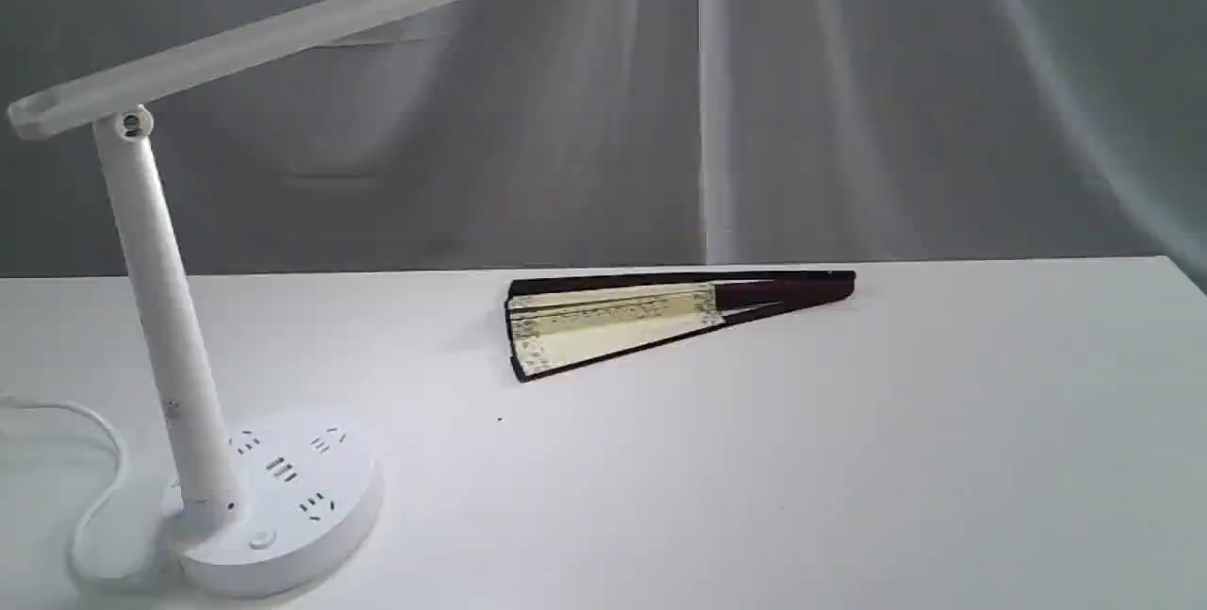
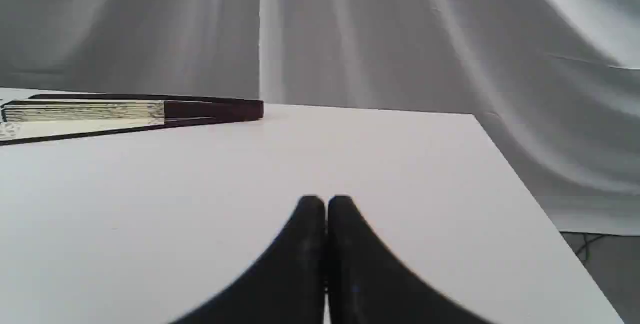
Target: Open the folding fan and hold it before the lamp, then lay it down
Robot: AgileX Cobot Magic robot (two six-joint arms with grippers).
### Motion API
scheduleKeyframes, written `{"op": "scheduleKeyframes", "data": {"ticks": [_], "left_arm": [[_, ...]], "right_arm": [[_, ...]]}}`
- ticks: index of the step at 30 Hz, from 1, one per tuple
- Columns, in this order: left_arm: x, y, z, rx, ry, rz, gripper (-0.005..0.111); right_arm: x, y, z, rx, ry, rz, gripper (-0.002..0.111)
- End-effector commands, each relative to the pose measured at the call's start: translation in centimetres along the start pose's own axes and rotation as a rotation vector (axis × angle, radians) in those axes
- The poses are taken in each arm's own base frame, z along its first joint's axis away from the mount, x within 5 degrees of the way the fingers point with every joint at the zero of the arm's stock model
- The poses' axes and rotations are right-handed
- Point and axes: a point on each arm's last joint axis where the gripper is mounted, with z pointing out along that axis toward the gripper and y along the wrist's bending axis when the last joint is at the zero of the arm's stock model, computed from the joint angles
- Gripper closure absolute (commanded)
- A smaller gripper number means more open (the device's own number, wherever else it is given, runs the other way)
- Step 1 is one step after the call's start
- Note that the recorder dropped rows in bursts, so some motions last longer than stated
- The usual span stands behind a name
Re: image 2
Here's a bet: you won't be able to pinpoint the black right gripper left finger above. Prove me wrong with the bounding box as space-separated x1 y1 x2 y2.
177 195 327 323

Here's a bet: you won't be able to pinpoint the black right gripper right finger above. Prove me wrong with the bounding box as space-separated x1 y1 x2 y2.
327 195 486 323

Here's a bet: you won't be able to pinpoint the folding paper fan maroon ribs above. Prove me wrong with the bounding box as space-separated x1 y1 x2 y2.
0 93 265 146

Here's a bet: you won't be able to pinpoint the white backdrop curtain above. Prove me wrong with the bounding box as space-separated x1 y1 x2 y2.
0 0 640 236

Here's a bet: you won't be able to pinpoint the black floor cable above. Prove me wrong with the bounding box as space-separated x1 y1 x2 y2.
561 232 608 264

